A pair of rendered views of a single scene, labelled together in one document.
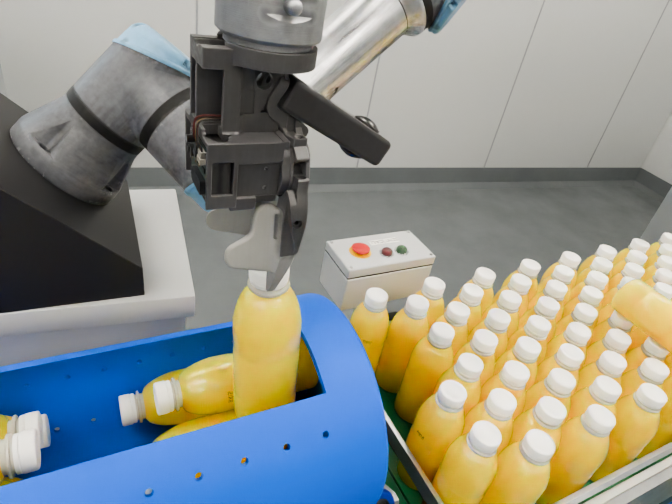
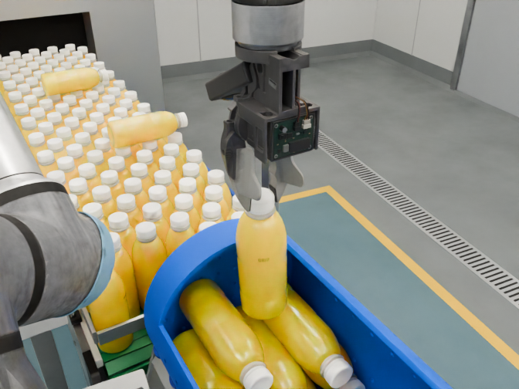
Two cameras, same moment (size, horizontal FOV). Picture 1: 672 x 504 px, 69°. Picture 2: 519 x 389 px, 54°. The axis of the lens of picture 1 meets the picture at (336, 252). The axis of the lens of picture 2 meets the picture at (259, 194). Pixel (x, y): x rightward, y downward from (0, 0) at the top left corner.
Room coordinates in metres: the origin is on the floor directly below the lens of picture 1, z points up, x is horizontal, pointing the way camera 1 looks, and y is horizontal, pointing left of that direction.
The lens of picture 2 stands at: (0.35, 0.62, 1.68)
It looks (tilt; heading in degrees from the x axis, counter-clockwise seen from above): 31 degrees down; 272
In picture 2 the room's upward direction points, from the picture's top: straight up
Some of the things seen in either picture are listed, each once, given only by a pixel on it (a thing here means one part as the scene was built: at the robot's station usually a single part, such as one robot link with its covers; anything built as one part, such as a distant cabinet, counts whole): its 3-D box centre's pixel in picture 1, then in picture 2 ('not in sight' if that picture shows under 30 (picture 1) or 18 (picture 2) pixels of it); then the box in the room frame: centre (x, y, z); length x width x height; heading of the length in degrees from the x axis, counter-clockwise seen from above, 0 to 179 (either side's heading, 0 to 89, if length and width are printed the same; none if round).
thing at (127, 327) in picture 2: (388, 428); (197, 300); (0.51, -0.14, 0.96); 0.40 x 0.01 x 0.03; 33
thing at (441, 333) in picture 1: (441, 333); (145, 230); (0.61, -0.20, 1.09); 0.04 x 0.04 x 0.02
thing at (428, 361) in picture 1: (425, 375); (151, 269); (0.61, -0.20, 0.99); 0.07 x 0.07 x 0.19
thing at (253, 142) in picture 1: (252, 122); (271, 98); (0.36, 0.08, 1.48); 0.09 x 0.08 x 0.12; 123
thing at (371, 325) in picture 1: (365, 339); (108, 306); (0.67, -0.08, 0.99); 0.07 x 0.07 x 0.19
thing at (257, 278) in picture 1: (269, 272); (259, 201); (0.37, 0.06, 1.33); 0.04 x 0.04 x 0.02
